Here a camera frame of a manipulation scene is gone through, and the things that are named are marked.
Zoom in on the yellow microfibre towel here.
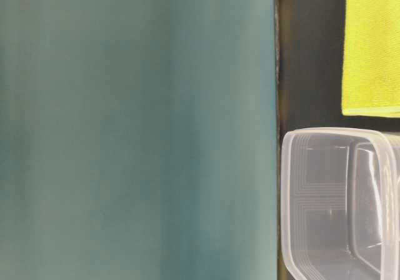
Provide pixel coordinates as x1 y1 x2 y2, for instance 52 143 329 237
341 0 399 118

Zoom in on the clear plastic container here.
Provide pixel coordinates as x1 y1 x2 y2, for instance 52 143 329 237
281 127 399 279

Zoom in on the teal backdrop curtain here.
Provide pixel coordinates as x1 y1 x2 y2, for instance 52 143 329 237
1 0 278 279

